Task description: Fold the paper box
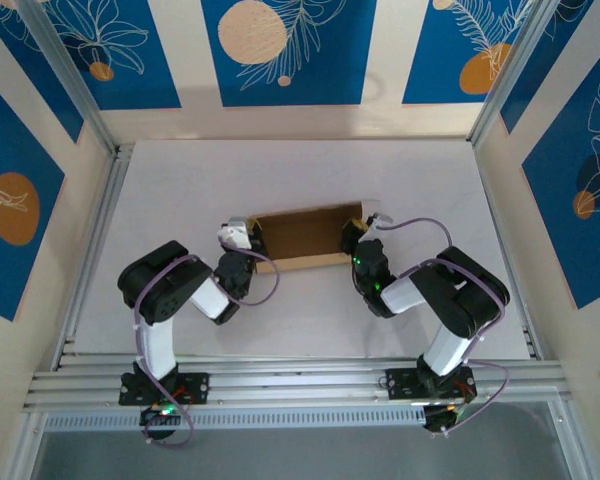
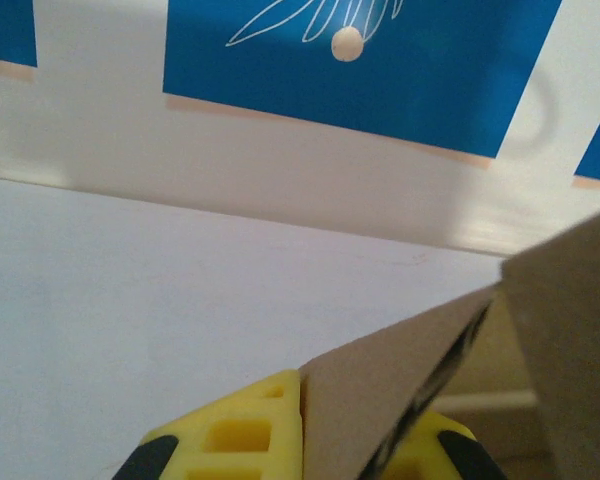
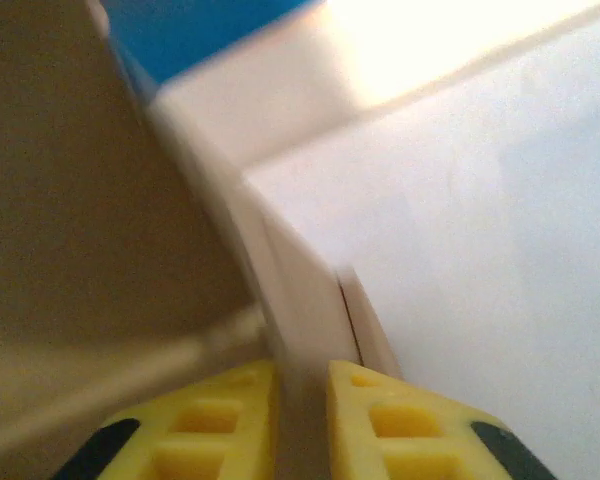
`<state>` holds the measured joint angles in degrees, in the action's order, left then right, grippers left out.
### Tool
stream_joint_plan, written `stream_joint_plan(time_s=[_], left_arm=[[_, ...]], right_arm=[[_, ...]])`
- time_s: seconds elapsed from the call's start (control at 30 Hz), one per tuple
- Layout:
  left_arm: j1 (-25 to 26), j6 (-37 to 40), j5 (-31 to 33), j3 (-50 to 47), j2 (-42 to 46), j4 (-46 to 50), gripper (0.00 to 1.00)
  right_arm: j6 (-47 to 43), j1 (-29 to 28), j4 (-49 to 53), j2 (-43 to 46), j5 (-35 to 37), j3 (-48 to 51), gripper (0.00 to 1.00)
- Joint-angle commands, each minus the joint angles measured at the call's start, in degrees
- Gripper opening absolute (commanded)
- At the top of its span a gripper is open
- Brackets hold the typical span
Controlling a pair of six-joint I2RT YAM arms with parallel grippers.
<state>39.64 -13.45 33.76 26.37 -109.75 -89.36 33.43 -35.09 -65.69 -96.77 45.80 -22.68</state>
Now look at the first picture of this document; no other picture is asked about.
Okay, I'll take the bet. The grey slotted cable duct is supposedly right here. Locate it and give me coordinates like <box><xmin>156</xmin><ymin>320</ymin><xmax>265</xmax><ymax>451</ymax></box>
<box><xmin>42</xmin><ymin>407</ymin><xmax>429</xmax><ymax>434</ymax></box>

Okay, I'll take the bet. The brown cardboard paper box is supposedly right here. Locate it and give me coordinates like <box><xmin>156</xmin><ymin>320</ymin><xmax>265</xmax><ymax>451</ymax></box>
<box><xmin>249</xmin><ymin>198</ymin><xmax>384</xmax><ymax>275</ymax></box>

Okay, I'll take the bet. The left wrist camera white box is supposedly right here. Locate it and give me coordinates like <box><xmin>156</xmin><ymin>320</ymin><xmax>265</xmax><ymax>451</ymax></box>
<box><xmin>216</xmin><ymin>216</ymin><xmax>254</xmax><ymax>250</ymax></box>

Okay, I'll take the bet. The aluminium side rail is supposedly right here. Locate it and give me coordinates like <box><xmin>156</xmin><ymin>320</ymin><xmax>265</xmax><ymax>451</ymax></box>
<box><xmin>472</xmin><ymin>142</ymin><xmax>544</xmax><ymax>361</ymax></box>
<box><xmin>54</xmin><ymin>144</ymin><xmax>134</xmax><ymax>371</ymax></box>

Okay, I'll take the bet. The aluminium base rail beam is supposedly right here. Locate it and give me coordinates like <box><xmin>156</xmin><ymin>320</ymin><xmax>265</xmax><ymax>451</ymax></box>
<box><xmin>22</xmin><ymin>357</ymin><xmax>574</xmax><ymax>414</ymax></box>

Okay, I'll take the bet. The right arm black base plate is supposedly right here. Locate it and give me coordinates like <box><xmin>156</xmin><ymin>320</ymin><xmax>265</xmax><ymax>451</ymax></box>
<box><xmin>385</xmin><ymin>367</ymin><xmax>479</xmax><ymax>401</ymax></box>

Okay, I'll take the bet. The aluminium frame post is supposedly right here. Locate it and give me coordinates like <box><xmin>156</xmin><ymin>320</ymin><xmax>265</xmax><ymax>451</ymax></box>
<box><xmin>468</xmin><ymin>0</ymin><xmax>594</xmax><ymax>147</ymax></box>
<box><xmin>17</xmin><ymin>0</ymin><xmax>122</xmax><ymax>156</ymax></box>

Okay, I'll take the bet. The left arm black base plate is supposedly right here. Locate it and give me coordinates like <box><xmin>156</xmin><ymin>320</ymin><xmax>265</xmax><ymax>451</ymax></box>
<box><xmin>118</xmin><ymin>372</ymin><xmax>211</xmax><ymax>406</ymax></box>

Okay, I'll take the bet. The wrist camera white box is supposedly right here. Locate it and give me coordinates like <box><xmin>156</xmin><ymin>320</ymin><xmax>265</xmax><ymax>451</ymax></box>
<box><xmin>216</xmin><ymin>216</ymin><xmax>254</xmax><ymax>250</ymax></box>
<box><xmin>364</xmin><ymin>212</ymin><xmax>394</xmax><ymax>236</ymax></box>

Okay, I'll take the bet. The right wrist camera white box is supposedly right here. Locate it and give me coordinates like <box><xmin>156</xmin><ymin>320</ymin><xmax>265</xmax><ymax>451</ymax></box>
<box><xmin>364</xmin><ymin>212</ymin><xmax>394</xmax><ymax>236</ymax></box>

